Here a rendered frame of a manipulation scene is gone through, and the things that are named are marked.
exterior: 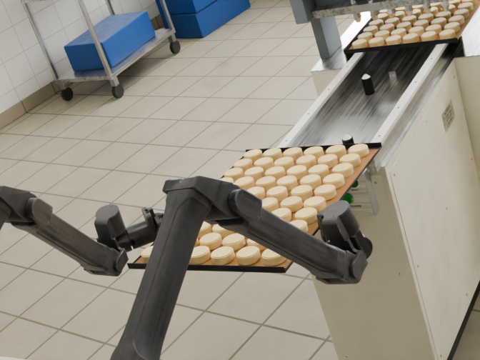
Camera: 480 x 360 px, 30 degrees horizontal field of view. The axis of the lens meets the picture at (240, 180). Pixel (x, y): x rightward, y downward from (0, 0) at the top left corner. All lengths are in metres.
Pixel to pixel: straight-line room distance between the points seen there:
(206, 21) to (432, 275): 4.49
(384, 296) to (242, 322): 0.92
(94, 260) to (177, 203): 0.63
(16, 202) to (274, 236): 0.51
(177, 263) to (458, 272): 1.70
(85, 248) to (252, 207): 0.60
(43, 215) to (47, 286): 2.49
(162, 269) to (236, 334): 2.06
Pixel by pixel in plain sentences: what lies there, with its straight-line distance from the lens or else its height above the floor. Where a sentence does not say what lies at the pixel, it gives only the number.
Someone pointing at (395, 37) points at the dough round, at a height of 0.92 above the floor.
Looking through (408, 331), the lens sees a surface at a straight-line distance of 2.78.
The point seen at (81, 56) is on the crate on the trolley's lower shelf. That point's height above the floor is 0.30.
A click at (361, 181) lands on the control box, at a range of 2.46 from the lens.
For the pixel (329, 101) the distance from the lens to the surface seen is 2.84.
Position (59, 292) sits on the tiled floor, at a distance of 4.20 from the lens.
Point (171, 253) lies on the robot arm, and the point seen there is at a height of 1.30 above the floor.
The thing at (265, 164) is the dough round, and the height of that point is 0.98.
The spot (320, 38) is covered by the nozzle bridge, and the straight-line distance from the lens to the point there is 3.28.
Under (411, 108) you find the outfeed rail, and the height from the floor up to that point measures 0.86.
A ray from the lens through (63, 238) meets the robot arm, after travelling 1.94.
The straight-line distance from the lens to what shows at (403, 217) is 2.56.
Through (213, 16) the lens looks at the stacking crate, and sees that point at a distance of 7.02.
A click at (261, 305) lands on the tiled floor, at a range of 3.55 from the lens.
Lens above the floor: 1.97
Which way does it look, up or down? 26 degrees down
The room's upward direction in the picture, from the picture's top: 19 degrees counter-clockwise
